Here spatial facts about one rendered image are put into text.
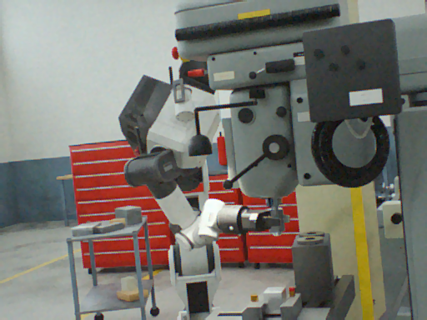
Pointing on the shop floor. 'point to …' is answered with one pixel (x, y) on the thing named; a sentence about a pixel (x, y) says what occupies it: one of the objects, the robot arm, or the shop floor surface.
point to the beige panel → (349, 232)
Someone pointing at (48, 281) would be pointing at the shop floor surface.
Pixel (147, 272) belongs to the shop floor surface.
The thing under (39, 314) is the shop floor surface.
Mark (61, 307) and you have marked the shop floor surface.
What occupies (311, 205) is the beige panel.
